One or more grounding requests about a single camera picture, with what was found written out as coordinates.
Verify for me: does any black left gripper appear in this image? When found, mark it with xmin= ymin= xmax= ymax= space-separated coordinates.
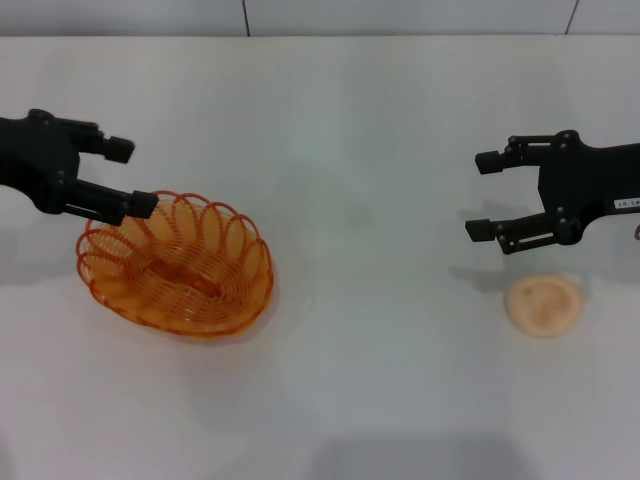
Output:
xmin=0 ymin=108 xmax=160 ymax=227

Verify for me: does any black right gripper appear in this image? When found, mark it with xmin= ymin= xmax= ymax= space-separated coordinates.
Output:
xmin=464 ymin=130 xmax=640 ymax=257

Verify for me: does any round pale bread bun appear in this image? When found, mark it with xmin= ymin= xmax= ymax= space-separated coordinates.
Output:
xmin=504 ymin=272 xmax=585 ymax=340

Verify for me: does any orange plastic wire basket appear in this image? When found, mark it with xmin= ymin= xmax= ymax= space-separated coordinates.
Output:
xmin=75 ymin=189 xmax=276 ymax=337

